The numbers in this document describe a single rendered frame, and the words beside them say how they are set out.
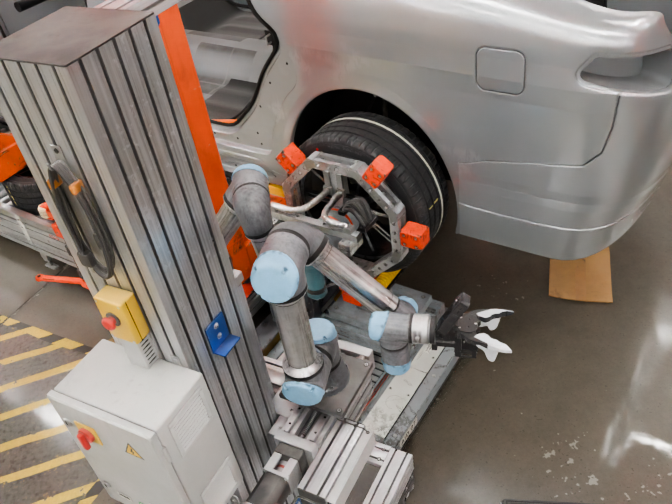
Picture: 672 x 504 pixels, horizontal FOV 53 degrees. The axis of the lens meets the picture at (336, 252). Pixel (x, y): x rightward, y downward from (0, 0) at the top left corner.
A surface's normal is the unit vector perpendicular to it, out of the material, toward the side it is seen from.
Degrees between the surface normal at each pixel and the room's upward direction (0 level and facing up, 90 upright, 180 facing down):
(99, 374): 0
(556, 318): 0
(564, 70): 90
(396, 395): 0
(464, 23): 78
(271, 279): 82
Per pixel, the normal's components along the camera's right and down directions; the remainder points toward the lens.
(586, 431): -0.13, -0.76
